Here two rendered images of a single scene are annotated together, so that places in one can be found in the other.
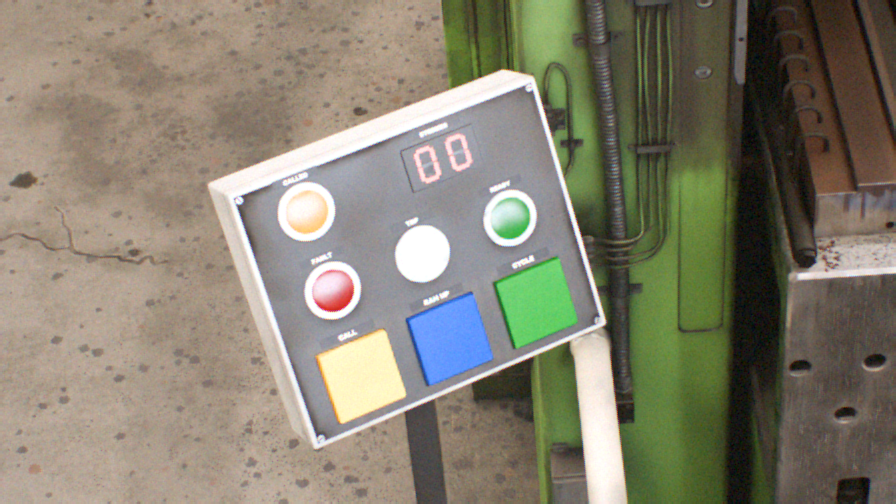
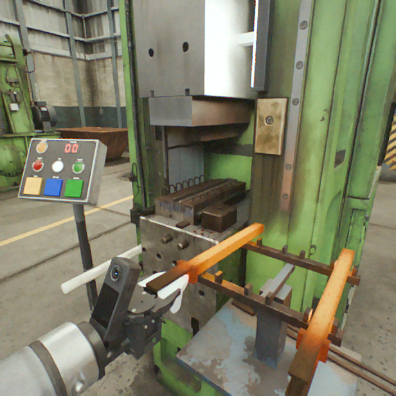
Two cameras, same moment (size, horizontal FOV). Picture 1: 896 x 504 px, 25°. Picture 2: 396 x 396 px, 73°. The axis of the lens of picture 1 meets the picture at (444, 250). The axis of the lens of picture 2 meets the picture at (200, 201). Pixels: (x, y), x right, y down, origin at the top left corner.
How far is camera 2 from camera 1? 1.85 m
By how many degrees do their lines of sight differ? 38
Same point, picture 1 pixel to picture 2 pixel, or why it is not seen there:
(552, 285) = (78, 185)
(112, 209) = not seen: hidden behind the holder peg
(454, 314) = (55, 181)
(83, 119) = not seen: hidden behind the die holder
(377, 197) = (56, 150)
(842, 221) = (160, 210)
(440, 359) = (48, 189)
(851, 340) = (153, 245)
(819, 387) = (148, 260)
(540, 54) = (132, 159)
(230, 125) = not seen: hidden behind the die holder
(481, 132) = (81, 146)
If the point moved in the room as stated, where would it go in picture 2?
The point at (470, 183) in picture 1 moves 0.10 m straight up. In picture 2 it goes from (74, 156) to (71, 132)
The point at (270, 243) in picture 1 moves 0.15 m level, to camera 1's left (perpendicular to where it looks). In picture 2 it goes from (33, 150) to (17, 148)
